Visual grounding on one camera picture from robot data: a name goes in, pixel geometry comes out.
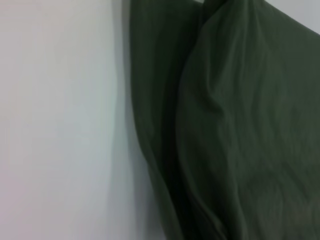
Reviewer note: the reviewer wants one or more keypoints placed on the dark green FREE! t-shirt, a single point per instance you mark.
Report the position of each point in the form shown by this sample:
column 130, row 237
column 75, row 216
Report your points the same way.
column 237, row 125

